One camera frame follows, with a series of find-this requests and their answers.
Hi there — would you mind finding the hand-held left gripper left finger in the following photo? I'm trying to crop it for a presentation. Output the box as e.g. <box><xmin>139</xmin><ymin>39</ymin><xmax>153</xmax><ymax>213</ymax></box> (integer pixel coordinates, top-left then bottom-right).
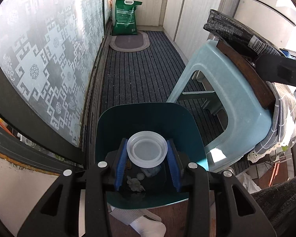
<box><xmin>17</xmin><ymin>138</ymin><xmax>129</xmax><ymax>237</ymax></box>

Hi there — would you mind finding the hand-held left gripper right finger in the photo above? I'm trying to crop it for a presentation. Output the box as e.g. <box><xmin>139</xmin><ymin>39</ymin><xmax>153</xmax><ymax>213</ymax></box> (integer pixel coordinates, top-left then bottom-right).
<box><xmin>166</xmin><ymin>139</ymin><xmax>278</xmax><ymax>237</ymax></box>

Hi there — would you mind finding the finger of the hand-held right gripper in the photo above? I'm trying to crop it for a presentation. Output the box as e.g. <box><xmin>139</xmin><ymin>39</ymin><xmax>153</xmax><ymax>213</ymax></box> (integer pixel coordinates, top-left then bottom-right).
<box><xmin>280</xmin><ymin>49</ymin><xmax>296</xmax><ymax>63</ymax></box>
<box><xmin>255</xmin><ymin>54</ymin><xmax>296</xmax><ymax>90</ymax></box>

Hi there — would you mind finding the white tissue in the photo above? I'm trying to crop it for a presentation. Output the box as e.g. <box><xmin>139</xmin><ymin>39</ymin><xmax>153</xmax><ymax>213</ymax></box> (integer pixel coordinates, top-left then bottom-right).
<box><xmin>127</xmin><ymin>176</ymin><xmax>146</xmax><ymax>193</ymax></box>

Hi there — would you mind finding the white plastic lid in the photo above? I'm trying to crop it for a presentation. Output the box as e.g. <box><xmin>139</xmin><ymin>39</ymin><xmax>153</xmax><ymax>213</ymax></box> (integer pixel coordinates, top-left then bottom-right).
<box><xmin>126</xmin><ymin>131</ymin><xmax>168</xmax><ymax>167</ymax></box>

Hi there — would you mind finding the dark teal trash bin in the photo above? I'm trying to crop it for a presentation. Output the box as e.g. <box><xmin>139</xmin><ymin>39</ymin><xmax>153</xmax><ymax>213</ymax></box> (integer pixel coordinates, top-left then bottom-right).
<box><xmin>95</xmin><ymin>103</ymin><xmax>209</xmax><ymax>209</ymax></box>

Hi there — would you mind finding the black plastic packet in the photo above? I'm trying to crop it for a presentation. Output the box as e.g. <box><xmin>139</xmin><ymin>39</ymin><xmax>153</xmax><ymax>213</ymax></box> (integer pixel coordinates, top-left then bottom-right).
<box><xmin>203</xmin><ymin>9</ymin><xmax>283</xmax><ymax>58</ymax></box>

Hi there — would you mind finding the grey checked tablecloth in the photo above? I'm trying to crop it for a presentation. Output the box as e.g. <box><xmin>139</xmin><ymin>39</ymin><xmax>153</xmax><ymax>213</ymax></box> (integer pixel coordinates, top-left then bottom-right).
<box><xmin>247</xmin><ymin>81</ymin><xmax>296</xmax><ymax>164</ymax></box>

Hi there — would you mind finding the brown wooden board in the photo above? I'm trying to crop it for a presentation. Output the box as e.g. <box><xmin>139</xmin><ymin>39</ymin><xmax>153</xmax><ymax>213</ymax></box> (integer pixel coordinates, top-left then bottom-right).
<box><xmin>216</xmin><ymin>40</ymin><xmax>277</xmax><ymax>110</ymax></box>

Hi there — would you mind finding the beige refrigerator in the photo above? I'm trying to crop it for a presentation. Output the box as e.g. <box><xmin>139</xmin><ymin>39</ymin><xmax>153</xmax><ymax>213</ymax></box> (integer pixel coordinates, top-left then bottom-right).
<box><xmin>233</xmin><ymin>0</ymin><xmax>296</xmax><ymax>56</ymax></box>

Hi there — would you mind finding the white textured sheet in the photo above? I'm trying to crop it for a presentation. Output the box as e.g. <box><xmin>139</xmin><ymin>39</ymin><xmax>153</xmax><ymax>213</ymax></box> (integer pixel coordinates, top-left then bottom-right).
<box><xmin>110</xmin><ymin>207</ymin><xmax>162</xmax><ymax>226</ymax></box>

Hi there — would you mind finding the light blue plastic stool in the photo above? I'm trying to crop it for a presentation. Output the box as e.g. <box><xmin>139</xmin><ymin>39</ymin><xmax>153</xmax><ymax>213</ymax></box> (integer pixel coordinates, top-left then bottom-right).
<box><xmin>166</xmin><ymin>39</ymin><xmax>273</xmax><ymax>172</ymax></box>

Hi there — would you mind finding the person's white socked foot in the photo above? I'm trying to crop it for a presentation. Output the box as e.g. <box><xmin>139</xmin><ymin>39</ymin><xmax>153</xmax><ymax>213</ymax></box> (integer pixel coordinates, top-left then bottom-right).
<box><xmin>128</xmin><ymin>216</ymin><xmax>166</xmax><ymax>237</ymax></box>

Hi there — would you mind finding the clear plastic bag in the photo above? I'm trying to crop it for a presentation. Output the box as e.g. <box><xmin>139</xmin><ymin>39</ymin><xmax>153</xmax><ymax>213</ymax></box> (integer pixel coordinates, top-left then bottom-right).
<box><xmin>233</xmin><ymin>171</ymin><xmax>262</xmax><ymax>193</ymax></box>

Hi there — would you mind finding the striped dark floor mat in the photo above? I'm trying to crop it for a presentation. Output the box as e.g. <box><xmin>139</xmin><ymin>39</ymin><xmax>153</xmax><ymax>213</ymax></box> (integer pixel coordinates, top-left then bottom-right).
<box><xmin>99</xmin><ymin>30</ymin><xmax>252</xmax><ymax>176</ymax></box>

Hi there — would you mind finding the dark cloth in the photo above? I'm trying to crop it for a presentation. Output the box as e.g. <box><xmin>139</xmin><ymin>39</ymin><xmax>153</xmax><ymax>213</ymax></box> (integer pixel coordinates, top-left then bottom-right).
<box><xmin>250</xmin><ymin>173</ymin><xmax>296</xmax><ymax>237</ymax></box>

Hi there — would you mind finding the oval grey doormat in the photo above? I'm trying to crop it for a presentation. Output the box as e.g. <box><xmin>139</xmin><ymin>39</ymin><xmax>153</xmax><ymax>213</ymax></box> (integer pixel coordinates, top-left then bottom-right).
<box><xmin>109</xmin><ymin>35</ymin><xmax>151</xmax><ymax>53</ymax></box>

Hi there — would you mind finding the patterned frosted sliding door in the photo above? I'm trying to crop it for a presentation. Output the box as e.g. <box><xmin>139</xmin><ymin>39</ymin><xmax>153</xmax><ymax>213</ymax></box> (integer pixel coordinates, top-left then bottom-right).
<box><xmin>0</xmin><ymin>0</ymin><xmax>106</xmax><ymax>169</ymax></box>

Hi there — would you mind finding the green bag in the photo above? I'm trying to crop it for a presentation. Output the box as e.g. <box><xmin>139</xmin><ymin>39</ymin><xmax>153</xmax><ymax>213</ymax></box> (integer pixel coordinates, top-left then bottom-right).
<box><xmin>112</xmin><ymin>0</ymin><xmax>142</xmax><ymax>36</ymax></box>

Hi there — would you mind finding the white cabinet with black handles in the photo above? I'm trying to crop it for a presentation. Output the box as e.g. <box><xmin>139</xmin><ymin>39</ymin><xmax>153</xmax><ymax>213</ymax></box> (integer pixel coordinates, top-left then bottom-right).
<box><xmin>163</xmin><ymin>0</ymin><xmax>243</xmax><ymax>61</ymax></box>

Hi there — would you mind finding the white cabinet with small handle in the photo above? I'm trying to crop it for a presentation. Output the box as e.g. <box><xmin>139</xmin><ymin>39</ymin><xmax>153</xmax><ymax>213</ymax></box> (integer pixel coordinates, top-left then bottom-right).
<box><xmin>111</xmin><ymin>0</ymin><xmax>172</xmax><ymax>27</ymax></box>

